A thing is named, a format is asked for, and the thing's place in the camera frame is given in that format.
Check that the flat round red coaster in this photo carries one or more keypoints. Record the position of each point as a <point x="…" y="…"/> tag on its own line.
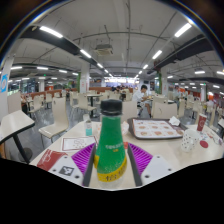
<point x="204" y="144"/>

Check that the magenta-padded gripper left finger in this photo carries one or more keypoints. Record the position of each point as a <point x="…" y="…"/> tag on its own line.
<point x="81" y="158"/>

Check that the red paper cup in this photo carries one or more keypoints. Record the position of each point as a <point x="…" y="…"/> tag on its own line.
<point x="201" y="122"/>

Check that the ceiling strip lights group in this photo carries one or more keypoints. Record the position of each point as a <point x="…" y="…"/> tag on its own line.
<point x="50" y="31"/>

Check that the ceiling air conditioner unit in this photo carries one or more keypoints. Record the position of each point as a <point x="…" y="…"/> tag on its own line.
<point x="103" y="50"/>

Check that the beige dining chair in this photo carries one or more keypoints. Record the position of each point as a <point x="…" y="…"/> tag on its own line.
<point x="59" y="115"/>
<point x="130" y="110"/>
<point x="164" y="110"/>

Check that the white printed paper card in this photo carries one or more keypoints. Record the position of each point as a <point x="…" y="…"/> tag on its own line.
<point x="77" y="143"/>

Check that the white polka-dot mug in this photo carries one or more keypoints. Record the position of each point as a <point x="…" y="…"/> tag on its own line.
<point x="189" y="140"/>

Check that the white crumpled napkin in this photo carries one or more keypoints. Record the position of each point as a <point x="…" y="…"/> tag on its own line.
<point x="174" y="121"/>

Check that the green-labelled clear drink bottle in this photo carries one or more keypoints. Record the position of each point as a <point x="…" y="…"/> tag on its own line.
<point x="111" y="150"/>

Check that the person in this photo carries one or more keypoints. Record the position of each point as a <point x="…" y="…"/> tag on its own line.
<point x="139" y="96"/>

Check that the small clear sanitizer bottle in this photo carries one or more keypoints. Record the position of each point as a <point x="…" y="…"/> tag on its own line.
<point x="88" y="128"/>

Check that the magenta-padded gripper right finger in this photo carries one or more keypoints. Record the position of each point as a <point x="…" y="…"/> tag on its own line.
<point x="141" y="159"/>

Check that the brown tray with printed liner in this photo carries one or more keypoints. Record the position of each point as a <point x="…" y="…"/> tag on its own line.
<point x="155" y="129"/>

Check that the flat red packet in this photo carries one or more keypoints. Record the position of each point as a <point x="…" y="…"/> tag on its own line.
<point x="50" y="159"/>

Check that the crumpled food wrapper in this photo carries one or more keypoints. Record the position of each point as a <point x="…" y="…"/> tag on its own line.
<point x="125" y="128"/>

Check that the beige dining chairs group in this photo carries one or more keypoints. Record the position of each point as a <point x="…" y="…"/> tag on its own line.
<point x="83" y="101"/>

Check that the white dining tables group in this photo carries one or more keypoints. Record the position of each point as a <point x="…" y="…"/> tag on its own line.
<point x="92" y="95"/>

